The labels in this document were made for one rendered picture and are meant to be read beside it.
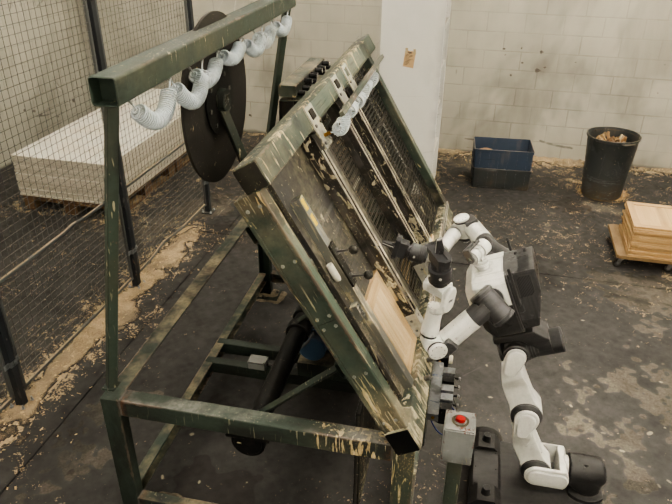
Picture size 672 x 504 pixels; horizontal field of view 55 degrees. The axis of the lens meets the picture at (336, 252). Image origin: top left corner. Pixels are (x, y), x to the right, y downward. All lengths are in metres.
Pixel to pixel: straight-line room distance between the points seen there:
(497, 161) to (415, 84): 1.24
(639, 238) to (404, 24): 2.77
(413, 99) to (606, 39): 2.34
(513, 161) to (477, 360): 3.00
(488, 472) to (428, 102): 3.90
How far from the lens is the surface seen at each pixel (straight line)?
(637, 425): 4.32
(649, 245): 5.80
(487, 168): 6.97
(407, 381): 2.80
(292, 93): 3.65
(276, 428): 2.79
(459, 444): 2.65
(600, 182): 7.02
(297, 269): 2.28
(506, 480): 3.53
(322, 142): 2.70
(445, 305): 2.50
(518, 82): 7.78
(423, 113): 6.46
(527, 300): 2.77
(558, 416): 4.20
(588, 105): 7.90
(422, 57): 6.34
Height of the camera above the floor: 2.73
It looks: 29 degrees down
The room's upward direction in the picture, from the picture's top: 1 degrees clockwise
